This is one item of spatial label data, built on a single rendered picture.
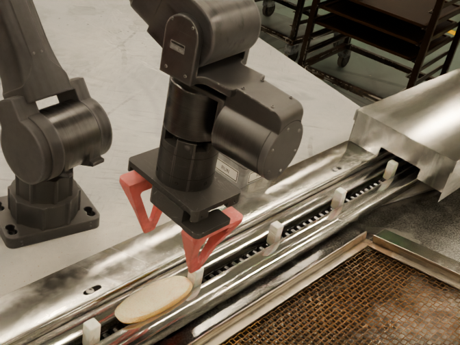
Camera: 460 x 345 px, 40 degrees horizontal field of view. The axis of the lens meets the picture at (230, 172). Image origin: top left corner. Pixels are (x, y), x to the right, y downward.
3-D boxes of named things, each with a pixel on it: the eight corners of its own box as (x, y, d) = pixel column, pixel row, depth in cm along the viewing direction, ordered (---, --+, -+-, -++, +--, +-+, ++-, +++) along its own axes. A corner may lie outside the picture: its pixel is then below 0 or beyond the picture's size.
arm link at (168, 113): (199, 50, 60) (157, 64, 56) (258, 80, 57) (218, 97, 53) (188, 114, 64) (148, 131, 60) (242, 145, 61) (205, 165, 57)
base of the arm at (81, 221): (76, 190, 88) (-14, 209, 82) (78, 140, 84) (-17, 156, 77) (101, 226, 82) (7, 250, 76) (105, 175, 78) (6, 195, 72)
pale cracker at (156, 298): (177, 272, 73) (179, 265, 73) (200, 291, 71) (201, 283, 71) (106, 310, 67) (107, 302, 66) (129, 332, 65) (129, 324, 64)
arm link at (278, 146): (232, -8, 58) (168, 7, 51) (340, 40, 53) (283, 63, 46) (209, 107, 64) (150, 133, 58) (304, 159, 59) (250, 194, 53)
